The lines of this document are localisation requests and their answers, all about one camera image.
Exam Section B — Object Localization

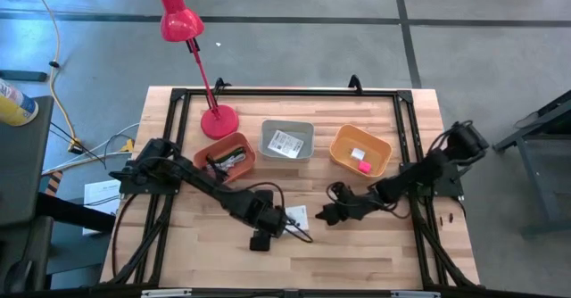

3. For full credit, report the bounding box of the black aluminium rig frame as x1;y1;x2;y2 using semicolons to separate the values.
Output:
100;86;482;298

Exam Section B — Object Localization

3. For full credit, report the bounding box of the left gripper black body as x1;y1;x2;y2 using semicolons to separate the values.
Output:
249;190;289;237

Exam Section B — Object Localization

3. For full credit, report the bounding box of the red desk lamp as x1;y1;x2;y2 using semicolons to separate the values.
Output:
157;0;240;140

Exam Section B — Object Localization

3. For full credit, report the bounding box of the black cable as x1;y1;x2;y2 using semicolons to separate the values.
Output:
204;154;224;178

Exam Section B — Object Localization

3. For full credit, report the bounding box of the yellow floor cable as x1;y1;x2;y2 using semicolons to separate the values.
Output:
25;0;85;153

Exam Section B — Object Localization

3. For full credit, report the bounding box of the yellow plastic bin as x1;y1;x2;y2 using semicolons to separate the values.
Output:
328;123;393;178

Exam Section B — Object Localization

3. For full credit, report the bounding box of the white printed product box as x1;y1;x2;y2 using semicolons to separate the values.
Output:
285;204;310;235
267;129;305;160

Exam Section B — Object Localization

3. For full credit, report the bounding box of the white paper sheet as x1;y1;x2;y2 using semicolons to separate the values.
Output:
82;179;121;236

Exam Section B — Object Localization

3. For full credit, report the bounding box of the silver metal bracket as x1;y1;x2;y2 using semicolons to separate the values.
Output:
141;288;193;298
391;290;441;298

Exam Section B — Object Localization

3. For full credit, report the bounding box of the black yellow striped marker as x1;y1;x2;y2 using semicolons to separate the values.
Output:
44;170;63;196

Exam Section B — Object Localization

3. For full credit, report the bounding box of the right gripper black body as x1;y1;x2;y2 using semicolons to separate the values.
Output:
336;189;376;221

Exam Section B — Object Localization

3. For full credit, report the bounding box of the black floor strip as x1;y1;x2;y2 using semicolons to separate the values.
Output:
0;69;49;83

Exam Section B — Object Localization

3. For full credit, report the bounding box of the yellow wipes canister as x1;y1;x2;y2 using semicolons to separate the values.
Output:
0;78;40;128

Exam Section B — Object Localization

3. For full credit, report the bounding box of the orange plastic bin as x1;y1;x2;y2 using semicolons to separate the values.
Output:
193;131;257;185

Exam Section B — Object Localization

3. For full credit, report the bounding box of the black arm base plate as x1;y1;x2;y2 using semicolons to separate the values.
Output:
400;161;473;198
118;166;185;195

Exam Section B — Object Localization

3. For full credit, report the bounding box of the dark grey side cabinet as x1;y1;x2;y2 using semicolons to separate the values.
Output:
0;95;55;228

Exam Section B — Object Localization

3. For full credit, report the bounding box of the grey metal table stand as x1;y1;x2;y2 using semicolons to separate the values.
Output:
492;90;571;239

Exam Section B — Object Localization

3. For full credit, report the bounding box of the grey plastic bin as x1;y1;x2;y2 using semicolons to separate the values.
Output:
258;119;316;163

